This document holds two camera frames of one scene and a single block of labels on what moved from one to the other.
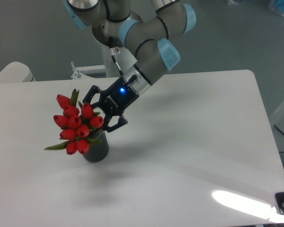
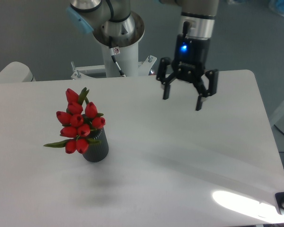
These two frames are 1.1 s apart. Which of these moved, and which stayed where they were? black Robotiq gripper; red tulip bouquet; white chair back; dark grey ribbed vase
Moved: black Robotiq gripper; red tulip bouquet
Stayed: white chair back; dark grey ribbed vase
